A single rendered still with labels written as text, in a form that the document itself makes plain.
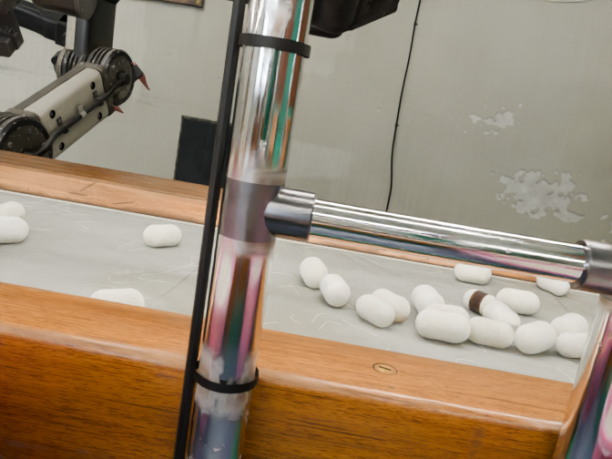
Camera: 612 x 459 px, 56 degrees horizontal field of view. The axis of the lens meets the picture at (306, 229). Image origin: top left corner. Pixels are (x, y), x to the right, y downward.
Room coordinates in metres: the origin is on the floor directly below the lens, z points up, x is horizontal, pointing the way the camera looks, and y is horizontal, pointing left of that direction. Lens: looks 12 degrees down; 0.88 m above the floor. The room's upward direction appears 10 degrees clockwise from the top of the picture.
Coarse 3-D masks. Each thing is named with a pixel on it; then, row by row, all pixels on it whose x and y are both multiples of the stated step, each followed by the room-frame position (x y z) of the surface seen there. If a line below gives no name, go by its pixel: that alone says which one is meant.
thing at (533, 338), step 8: (520, 328) 0.38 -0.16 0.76; (528, 328) 0.37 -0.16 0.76; (536, 328) 0.37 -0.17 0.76; (544, 328) 0.38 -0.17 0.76; (552, 328) 0.38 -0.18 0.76; (520, 336) 0.37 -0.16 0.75; (528, 336) 0.37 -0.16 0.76; (536, 336) 0.37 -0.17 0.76; (544, 336) 0.37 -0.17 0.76; (552, 336) 0.38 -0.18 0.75; (520, 344) 0.37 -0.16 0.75; (528, 344) 0.37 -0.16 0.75; (536, 344) 0.37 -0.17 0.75; (544, 344) 0.37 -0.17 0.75; (552, 344) 0.38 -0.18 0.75; (528, 352) 0.37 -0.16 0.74; (536, 352) 0.37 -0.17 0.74
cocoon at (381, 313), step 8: (368, 296) 0.39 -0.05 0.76; (360, 304) 0.39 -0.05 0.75; (368, 304) 0.38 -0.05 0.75; (376, 304) 0.38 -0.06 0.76; (384, 304) 0.38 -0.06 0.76; (360, 312) 0.39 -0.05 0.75; (368, 312) 0.38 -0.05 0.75; (376, 312) 0.37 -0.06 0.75; (384, 312) 0.37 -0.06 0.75; (392, 312) 0.38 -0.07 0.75; (368, 320) 0.38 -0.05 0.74; (376, 320) 0.37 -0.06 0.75; (384, 320) 0.37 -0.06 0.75; (392, 320) 0.37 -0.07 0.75
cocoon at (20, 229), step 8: (0, 216) 0.42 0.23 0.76; (0, 224) 0.42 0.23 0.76; (8, 224) 0.42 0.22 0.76; (16, 224) 0.42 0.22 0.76; (24, 224) 0.43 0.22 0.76; (0, 232) 0.41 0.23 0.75; (8, 232) 0.42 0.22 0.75; (16, 232) 0.42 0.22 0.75; (24, 232) 0.43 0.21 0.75; (0, 240) 0.42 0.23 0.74; (8, 240) 0.42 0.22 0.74; (16, 240) 0.42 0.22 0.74
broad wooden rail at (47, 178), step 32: (0, 160) 0.63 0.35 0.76; (32, 160) 0.67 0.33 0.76; (32, 192) 0.60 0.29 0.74; (64, 192) 0.60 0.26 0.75; (96, 192) 0.61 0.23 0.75; (128, 192) 0.61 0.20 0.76; (160, 192) 0.62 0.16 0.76; (192, 192) 0.64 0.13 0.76; (384, 256) 0.59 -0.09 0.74; (416, 256) 0.59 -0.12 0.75
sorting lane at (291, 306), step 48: (0, 192) 0.59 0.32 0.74; (48, 240) 0.45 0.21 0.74; (96, 240) 0.47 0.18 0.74; (192, 240) 0.52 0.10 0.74; (288, 240) 0.58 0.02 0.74; (48, 288) 0.35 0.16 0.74; (96, 288) 0.36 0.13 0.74; (144, 288) 0.38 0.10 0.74; (192, 288) 0.39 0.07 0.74; (288, 288) 0.43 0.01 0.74; (384, 288) 0.48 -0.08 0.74; (480, 288) 0.53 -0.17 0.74; (528, 288) 0.56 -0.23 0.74; (336, 336) 0.35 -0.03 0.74; (384, 336) 0.36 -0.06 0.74
